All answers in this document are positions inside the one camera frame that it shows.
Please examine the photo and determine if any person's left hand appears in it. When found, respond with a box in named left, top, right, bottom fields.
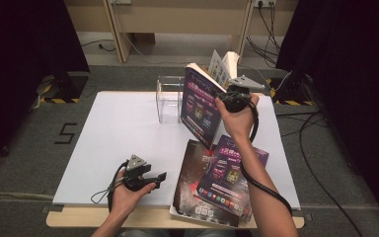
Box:
left=111, top=178, right=158, bottom=217

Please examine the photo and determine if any purple magazine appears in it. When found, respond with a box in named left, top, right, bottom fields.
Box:
left=195, top=133, right=270, bottom=222
left=180, top=62, right=228, bottom=151

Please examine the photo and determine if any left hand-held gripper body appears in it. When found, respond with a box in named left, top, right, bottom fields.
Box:
left=122, top=154, right=152, bottom=193

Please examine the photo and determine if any long curved black floor cable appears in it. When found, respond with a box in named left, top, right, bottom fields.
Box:
left=297, top=112, right=365, bottom=237

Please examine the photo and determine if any dark brown magazine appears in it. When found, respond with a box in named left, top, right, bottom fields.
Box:
left=169, top=138, right=240, bottom=228

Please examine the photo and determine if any short black floor cable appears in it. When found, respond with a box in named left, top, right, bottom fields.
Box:
left=79, top=39, right=116, bottom=52

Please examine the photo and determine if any beige wooden desk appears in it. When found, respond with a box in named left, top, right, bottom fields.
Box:
left=62, top=0, right=299, bottom=65

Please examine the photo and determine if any clear acrylic book organizer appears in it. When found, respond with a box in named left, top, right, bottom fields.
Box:
left=155, top=75, right=186, bottom=125

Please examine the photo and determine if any black stand base hazard tape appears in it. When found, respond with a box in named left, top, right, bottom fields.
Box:
left=38, top=72, right=90, bottom=105
left=265, top=73, right=315, bottom=107

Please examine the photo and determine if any white board sheet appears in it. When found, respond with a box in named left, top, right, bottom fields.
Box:
left=52, top=90, right=302, bottom=210

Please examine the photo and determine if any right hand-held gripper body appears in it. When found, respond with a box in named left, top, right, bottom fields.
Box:
left=222, top=74, right=266, bottom=114

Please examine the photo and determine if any thick black sleeved gripper cable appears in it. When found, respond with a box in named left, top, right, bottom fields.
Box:
left=240, top=100, right=294, bottom=216

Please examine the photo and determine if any person's right hand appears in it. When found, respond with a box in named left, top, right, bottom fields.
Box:
left=214, top=94, right=261, bottom=142

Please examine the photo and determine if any white book with picture grid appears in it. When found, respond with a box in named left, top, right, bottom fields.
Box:
left=207, top=48, right=241, bottom=90

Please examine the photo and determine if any black curtain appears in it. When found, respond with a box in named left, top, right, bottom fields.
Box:
left=0, top=0, right=90, bottom=176
left=275, top=0, right=379, bottom=225

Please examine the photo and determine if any white wall socket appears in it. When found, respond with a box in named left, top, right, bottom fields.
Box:
left=254, top=0, right=277, bottom=8

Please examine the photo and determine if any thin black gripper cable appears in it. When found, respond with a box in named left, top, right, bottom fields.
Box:
left=90, top=161, right=129, bottom=211

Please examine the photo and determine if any black socket cable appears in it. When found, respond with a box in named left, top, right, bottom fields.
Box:
left=257, top=0, right=281, bottom=53
left=246, top=2, right=279, bottom=68

